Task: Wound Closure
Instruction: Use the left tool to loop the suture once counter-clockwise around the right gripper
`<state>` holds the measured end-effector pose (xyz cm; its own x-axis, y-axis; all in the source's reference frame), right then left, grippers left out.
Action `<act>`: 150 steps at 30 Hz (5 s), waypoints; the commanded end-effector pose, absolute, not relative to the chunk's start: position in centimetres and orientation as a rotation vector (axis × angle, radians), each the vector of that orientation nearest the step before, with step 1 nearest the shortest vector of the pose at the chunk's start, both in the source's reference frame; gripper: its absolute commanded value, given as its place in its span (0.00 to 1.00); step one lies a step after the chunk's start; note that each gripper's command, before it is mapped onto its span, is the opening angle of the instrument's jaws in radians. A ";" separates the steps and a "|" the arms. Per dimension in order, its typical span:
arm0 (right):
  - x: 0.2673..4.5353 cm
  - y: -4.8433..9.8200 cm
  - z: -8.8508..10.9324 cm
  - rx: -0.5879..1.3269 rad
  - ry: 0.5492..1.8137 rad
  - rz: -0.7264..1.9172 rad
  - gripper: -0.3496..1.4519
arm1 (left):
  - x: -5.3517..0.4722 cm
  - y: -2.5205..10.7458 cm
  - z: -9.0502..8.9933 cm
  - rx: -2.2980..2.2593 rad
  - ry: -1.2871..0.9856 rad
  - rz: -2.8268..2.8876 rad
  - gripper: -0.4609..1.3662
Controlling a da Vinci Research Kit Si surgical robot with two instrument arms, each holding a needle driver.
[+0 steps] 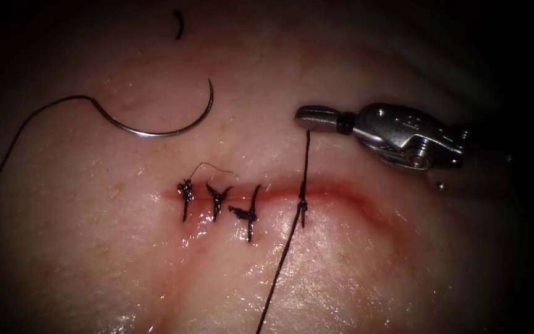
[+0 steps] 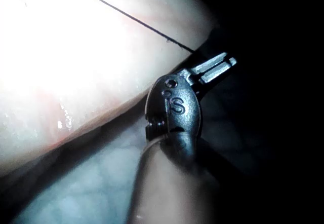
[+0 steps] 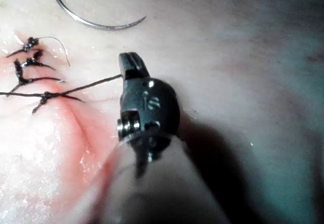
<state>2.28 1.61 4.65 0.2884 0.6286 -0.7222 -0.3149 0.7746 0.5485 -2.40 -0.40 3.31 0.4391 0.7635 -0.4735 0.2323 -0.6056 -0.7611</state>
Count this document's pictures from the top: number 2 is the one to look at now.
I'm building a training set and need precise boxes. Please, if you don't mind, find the left arm needle driver jaw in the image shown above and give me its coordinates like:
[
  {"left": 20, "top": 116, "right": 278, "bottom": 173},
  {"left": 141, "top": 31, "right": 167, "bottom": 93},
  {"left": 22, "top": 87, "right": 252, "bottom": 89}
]
[
  {"left": 190, "top": 52, "right": 228, "bottom": 76},
  {"left": 198, "top": 57, "right": 238, "bottom": 85}
]

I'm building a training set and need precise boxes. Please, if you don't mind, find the left arm needle driver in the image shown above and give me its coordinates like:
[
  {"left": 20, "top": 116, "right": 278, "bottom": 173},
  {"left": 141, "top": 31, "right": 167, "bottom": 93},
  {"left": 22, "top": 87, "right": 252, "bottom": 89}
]
[{"left": 144, "top": 68, "right": 204, "bottom": 160}]

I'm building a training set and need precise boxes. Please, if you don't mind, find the black thread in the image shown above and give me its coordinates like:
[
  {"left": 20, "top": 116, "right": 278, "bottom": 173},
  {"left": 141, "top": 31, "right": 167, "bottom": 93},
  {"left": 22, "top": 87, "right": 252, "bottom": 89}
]
[{"left": 64, "top": 0, "right": 196, "bottom": 53}]

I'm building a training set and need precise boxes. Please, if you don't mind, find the tissue pad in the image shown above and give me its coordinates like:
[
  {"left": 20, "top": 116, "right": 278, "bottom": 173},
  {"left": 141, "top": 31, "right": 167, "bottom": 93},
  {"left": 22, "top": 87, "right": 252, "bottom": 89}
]
[{"left": 0, "top": 0, "right": 220, "bottom": 178}]

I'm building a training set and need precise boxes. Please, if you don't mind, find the blue-green cloth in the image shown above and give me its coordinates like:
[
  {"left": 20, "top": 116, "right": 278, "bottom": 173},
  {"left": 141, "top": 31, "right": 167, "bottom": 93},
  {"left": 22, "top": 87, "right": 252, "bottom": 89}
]
[{"left": 10, "top": 130, "right": 150, "bottom": 224}]

